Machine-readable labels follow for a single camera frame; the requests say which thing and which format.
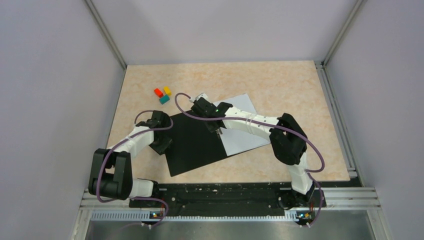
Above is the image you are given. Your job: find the black file folder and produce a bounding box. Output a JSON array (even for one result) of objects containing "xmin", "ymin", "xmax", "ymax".
[{"xmin": 163, "ymin": 110, "xmax": 271, "ymax": 178}]

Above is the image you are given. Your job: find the white paper sheet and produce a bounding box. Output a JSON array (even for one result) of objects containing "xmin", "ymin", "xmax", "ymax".
[{"xmin": 220, "ymin": 93, "xmax": 270, "ymax": 157}]

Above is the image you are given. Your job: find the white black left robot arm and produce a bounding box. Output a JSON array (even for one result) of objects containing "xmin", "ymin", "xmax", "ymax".
[{"xmin": 88, "ymin": 110, "xmax": 174, "ymax": 207}]

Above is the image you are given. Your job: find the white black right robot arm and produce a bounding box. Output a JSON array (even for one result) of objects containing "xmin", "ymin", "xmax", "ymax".
[{"xmin": 191, "ymin": 96, "xmax": 315, "ymax": 206}]

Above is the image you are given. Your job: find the teal wooden block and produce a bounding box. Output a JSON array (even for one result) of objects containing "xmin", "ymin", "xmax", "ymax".
[{"xmin": 159, "ymin": 95, "xmax": 170, "ymax": 105}]

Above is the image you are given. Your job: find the yellow wooden block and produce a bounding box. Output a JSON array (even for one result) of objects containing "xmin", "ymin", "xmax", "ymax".
[{"xmin": 163, "ymin": 86, "xmax": 172, "ymax": 96}]

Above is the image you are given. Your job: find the red wooden block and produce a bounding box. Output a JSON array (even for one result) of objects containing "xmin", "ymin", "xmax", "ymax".
[{"xmin": 153, "ymin": 88, "xmax": 164, "ymax": 98}]

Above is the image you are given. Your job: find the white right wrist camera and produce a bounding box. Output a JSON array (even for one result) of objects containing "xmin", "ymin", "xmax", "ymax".
[{"xmin": 195, "ymin": 92, "xmax": 210, "ymax": 102}]

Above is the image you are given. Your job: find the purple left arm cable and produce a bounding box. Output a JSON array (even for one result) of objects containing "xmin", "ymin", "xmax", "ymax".
[{"xmin": 96, "ymin": 110, "xmax": 174, "ymax": 203}]

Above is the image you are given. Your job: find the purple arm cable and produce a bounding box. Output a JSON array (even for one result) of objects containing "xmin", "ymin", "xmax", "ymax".
[
  {"xmin": 174, "ymin": 92, "xmax": 326, "ymax": 174},
  {"xmin": 96, "ymin": 110, "xmax": 174, "ymax": 203}
]

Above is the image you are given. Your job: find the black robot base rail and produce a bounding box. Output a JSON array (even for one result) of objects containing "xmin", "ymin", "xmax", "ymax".
[{"xmin": 129, "ymin": 182, "xmax": 326, "ymax": 217}]

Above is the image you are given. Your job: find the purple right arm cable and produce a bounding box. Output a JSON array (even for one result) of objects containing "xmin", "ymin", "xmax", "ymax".
[{"xmin": 174, "ymin": 92, "xmax": 326, "ymax": 174}]

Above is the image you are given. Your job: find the aluminium corner post right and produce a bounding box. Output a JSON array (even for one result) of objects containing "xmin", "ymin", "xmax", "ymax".
[{"xmin": 321, "ymin": 0, "xmax": 367, "ymax": 69}]

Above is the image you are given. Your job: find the aluminium corner post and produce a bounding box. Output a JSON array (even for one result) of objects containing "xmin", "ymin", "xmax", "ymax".
[
  {"xmin": 83, "ymin": 0, "xmax": 128, "ymax": 71},
  {"xmin": 321, "ymin": 0, "xmax": 367, "ymax": 69}
]

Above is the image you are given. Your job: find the aluminium corner post left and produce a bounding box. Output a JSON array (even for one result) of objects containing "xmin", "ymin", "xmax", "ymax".
[{"xmin": 83, "ymin": 0, "xmax": 128, "ymax": 71}]

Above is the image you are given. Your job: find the aluminium frame rail front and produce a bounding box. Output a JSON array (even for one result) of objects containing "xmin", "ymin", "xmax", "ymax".
[{"xmin": 79, "ymin": 187, "xmax": 381, "ymax": 223}]

